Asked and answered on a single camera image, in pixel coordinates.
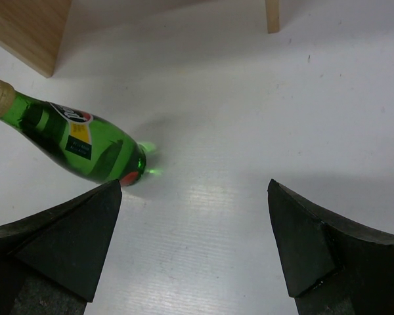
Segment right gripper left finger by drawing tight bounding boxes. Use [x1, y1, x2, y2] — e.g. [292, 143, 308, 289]
[0, 180, 122, 314]

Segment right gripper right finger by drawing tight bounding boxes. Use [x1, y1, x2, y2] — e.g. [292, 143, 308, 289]
[267, 180, 394, 314]

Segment wooden three-tier shelf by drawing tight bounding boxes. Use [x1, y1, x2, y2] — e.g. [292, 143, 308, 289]
[0, 1, 280, 77]

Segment right green glass bottle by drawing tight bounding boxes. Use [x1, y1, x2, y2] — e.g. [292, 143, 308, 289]
[0, 80, 146, 186]

